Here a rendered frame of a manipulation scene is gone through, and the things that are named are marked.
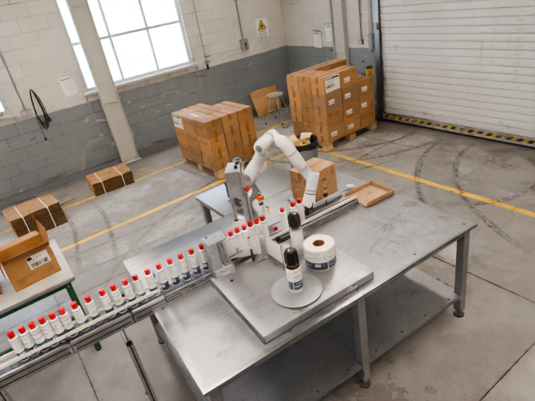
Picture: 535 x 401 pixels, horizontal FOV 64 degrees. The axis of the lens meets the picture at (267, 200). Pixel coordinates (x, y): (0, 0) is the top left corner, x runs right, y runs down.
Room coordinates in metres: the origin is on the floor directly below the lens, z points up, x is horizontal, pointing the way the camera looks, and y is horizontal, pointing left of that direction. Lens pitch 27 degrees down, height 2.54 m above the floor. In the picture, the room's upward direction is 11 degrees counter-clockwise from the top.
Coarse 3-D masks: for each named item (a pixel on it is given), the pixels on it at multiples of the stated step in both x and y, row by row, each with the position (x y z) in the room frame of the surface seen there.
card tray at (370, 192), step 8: (368, 184) 3.22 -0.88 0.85; (376, 184) 3.19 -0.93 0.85; (352, 192) 3.14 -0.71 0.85; (360, 192) 3.14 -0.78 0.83; (368, 192) 3.11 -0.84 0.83; (376, 192) 3.08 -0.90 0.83; (384, 192) 3.06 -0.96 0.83; (392, 192) 3.01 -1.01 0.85; (360, 200) 2.99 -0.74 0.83; (368, 200) 2.97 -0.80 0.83; (376, 200) 2.92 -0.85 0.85
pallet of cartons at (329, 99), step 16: (320, 64) 7.11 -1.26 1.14; (336, 64) 7.06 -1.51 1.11; (288, 80) 6.77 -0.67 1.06; (304, 80) 6.46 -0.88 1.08; (320, 80) 6.17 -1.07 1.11; (336, 80) 6.27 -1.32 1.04; (352, 80) 6.46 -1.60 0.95; (368, 80) 6.66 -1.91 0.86; (304, 96) 6.50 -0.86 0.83; (320, 96) 6.20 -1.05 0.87; (336, 96) 6.25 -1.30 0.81; (352, 96) 6.44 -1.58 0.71; (368, 96) 6.66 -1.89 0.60; (304, 112) 6.54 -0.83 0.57; (320, 112) 6.23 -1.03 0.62; (336, 112) 6.25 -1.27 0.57; (352, 112) 6.44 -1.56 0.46; (368, 112) 6.64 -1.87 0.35; (304, 128) 6.59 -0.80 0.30; (320, 128) 6.26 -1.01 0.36; (336, 128) 6.23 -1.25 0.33; (352, 128) 6.42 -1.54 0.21; (368, 128) 6.75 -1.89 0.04; (320, 144) 6.22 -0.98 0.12; (336, 144) 6.34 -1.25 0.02
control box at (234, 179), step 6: (234, 162) 2.70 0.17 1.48; (240, 162) 2.69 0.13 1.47; (228, 168) 2.62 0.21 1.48; (240, 168) 2.62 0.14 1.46; (228, 174) 2.54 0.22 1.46; (234, 174) 2.54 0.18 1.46; (240, 174) 2.57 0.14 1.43; (228, 180) 2.54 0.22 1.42; (234, 180) 2.54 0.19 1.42; (240, 180) 2.54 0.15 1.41; (228, 186) 2.55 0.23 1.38; (234, 186) 2.54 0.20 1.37; (240, 186) 2.54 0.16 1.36; (228, 192) 2.55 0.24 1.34; (234, 192) 2.54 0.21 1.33; (240, 192) 2.54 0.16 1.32
